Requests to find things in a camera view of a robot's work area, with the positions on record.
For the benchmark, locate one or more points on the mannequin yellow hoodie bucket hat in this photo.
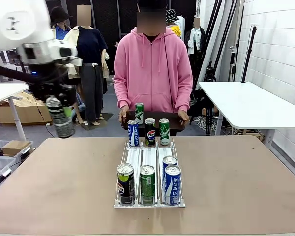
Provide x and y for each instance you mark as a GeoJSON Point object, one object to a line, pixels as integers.
{"type": "Point", "coordinates": [173, 23]}

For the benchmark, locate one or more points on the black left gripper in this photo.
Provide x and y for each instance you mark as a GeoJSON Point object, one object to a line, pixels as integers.
{"type": "Point", "coordinates": [49, 78]}

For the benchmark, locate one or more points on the person's right forearm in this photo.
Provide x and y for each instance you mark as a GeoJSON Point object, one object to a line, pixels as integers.
{"type": "Point", "coordinates": [123, 96]}

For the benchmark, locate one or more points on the mannequin white and black jacket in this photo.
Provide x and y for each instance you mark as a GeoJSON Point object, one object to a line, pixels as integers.
{"type": "Point", "coordinates": [196, 39]}

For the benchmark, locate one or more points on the black camera tripod head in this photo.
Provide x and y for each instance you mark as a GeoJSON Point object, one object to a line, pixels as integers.
{"type": "Point", "coordinates": [209, 72]}

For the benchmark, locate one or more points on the black light stand pole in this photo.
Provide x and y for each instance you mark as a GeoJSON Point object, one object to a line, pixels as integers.
{"type": "Point", "coordinates": [248, 54]}

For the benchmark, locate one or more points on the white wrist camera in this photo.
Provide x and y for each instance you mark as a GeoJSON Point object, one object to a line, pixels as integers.
{"type": "Point", "coordinates": [68, 55]}

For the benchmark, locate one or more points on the white can dispenser rack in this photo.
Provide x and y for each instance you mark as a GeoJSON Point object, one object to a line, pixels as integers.
{"type": "Point", "coordinates": [148, 153]}

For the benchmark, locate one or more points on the large white side table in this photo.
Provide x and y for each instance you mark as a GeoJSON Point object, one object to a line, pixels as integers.
{"type": "Point", "coordinates": [250, 105]}

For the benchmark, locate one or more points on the mannequin torso blue sleeve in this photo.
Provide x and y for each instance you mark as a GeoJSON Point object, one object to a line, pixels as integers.
{"type": "Point", "coordinates": [79, 108]}

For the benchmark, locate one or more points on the clear bin under cardboard box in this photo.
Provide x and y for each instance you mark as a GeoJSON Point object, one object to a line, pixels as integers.
{"type": "Point", "coordinates": [27, 153]}

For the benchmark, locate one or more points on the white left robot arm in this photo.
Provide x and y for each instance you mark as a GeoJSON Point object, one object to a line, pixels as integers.
{"type": "Point", "coordinates": [17, 24]}

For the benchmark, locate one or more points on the dark brown serving tray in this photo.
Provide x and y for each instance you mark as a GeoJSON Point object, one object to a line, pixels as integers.
{"type": "Point", "coordinates": [177, 123]}

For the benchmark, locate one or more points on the person's left forearm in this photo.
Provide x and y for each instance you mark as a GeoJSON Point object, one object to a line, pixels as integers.
{"type": "Point", "coordinates": [184, 98]}

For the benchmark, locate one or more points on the black Pepsi can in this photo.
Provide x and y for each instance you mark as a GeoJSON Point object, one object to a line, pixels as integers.
{"type": "Point", "coordinates": [150, 132]}
{"type": "Point", "coordinates": [60, 120]}
{"type": "Point", "coordinates": [126, 184]}

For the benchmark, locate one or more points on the mannequin navy top cream jacket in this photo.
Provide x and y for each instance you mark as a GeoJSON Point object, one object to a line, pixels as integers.
{"type": "Point", "coordinates": [91, 73]}

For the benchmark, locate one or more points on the blue Pocari Sweat can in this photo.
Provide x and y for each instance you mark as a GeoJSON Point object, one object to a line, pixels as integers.
{"type": "Point", "coordinates": [172, 186]}
{"type": "Point", "coordinates": [169, 160]}
{"type": "Point", "coordinates": [133, 134]}

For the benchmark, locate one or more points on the mannequin blue shirt black hat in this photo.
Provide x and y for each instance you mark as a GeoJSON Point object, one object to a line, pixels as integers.
{"type": "Point", "coordinates": [60, 22]}

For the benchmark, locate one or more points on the person in pink hoodie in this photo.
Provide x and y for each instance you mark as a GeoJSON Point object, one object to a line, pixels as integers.
{"type": "Point", "coordinates": [152, 73]}

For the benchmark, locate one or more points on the green Chilsung cider can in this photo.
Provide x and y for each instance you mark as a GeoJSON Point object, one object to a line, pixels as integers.
{"type": "Point", "coordinates": [147, 184]}
{"type": "Point", "coordinates": [139, 113]}
{"type": "Point", "coordinates": [164, 132]}

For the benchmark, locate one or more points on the person's right hand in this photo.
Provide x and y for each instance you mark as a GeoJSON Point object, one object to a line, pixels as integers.
{"type": "Point", "coordinates": [124, 114]}

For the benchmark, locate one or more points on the small flat cardboard box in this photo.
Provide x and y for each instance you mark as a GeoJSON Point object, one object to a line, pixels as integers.
{"type": "Point", "coordinates": [16, 147]}

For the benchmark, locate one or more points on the black leaning poles bundle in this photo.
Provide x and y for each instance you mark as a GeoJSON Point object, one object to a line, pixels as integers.
{"type": "Point", "coordinates": [217, 37]}

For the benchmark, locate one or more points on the white desk with single leg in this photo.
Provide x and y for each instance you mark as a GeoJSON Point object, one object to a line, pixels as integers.
{"type": "Point", "coordinates": [7, 92]}

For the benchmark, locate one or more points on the large open cardboard box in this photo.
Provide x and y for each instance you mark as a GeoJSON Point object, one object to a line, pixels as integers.
{"type": "Point", "coordinates": [22, 113]}

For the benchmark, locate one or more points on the person's left hand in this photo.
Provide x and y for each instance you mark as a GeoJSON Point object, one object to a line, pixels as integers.
{"type": "Point", "coordinates": [184, 118]}

